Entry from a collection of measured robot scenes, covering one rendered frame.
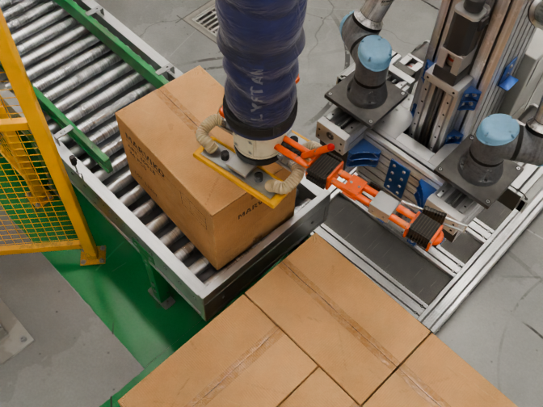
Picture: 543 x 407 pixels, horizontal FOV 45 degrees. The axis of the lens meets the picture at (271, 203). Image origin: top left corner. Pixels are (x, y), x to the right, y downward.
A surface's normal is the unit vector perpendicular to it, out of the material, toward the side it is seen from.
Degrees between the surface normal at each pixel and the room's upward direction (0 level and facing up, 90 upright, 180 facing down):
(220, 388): 0
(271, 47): 101
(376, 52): 8
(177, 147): 0
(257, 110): 73
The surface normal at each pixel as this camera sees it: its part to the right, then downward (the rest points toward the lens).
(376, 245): 0.02, -0.55
